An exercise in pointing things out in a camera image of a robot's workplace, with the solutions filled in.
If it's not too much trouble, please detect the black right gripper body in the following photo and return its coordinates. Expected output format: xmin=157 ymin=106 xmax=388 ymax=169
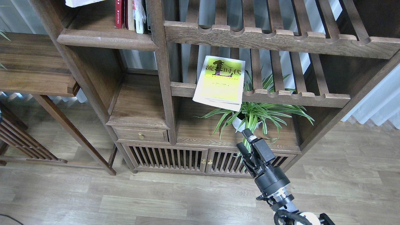
xmin=245 ymin=157 xmax=290 ymax=196

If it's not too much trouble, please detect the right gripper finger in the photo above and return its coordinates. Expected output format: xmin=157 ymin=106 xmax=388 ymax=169
xmin=242 ymin=128 xmax=275 ymax=164
xmin=236 ymin=142 xmax=257 ymax=175

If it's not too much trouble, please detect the white purple book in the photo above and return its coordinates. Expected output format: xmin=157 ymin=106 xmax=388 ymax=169
xmin=65 ymin=0 xmax=104 ymax=8

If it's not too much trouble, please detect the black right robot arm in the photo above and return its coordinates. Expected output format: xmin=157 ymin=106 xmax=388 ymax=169
xmin=236 ymin=128 xmax=334 ymax=225

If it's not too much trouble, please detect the white plant pot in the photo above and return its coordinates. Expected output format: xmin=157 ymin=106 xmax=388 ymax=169
xmin=231 ymin=113 xmax=262 ymax=133

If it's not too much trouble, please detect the spider plant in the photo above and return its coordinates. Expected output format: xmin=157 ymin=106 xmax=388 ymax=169
xmin=195 ymin=67 xmax=315 ymax=171

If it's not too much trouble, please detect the wooden side table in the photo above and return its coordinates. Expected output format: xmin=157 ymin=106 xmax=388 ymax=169
xmin=0 ymin=32 xmax=116 ymax=175

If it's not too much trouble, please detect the yellow green book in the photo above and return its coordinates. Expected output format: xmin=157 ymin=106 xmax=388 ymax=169
xmin=193 ymin=55 xmax=245 ymax=112

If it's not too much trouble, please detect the dark wooden bookshelf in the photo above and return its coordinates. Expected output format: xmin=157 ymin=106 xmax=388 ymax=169
xmin=29 ymin=0 xmax=399 ymax=176

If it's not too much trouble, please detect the brass drawer knob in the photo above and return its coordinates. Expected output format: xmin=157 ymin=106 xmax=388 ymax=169
xmin=138 ymin=132 xmax=144 ymax=140

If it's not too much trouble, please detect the white curtain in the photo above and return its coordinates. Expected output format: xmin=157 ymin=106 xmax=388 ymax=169
xmin=341 ymin=65 xmax=400 ymax=129

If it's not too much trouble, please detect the upright white book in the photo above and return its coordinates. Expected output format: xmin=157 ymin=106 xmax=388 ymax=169
xmin=133 ymin=0 xmax=146 ymax=34

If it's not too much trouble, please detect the black floor cable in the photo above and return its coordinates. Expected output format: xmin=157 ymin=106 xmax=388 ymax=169
xmin=0 ymin=214 xmax=22 ymax=225

